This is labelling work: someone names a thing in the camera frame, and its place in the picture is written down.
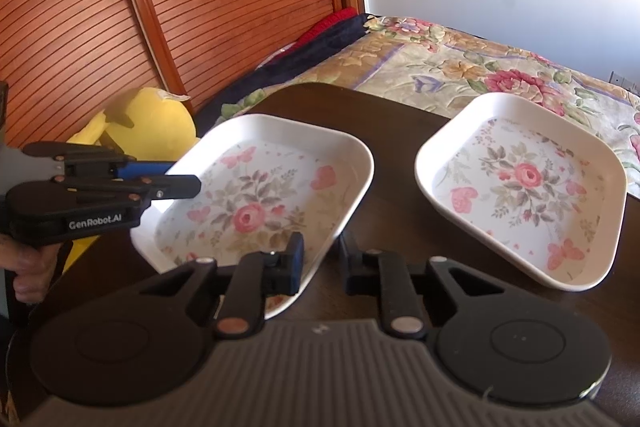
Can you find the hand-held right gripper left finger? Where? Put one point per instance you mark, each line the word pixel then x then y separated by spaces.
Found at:
pixel 297 268

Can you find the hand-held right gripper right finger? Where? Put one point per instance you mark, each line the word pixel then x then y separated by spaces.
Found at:
pixel 350 274

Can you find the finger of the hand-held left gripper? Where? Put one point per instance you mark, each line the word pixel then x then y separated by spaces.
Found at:
pixel 175 187
pixel 145 168

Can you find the white floral square plate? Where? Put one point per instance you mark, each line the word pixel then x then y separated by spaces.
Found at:
pixel 520 187
pixel 240 187

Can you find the person's left hand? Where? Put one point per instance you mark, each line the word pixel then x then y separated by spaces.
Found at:
pixel 30 267

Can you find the yellow plush toy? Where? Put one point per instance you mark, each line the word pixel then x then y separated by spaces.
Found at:
pixel 155 122

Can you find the navy blanket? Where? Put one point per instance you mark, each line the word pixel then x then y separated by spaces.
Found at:
pixel 320 42

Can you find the floral bedspread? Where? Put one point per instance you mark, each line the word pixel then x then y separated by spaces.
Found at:
pixel 400 62

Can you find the red knitted cloth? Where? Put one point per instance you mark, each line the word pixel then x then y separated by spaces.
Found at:
pixel 335 19

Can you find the wall socket row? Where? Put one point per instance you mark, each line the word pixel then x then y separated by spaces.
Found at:
pixel 622 79

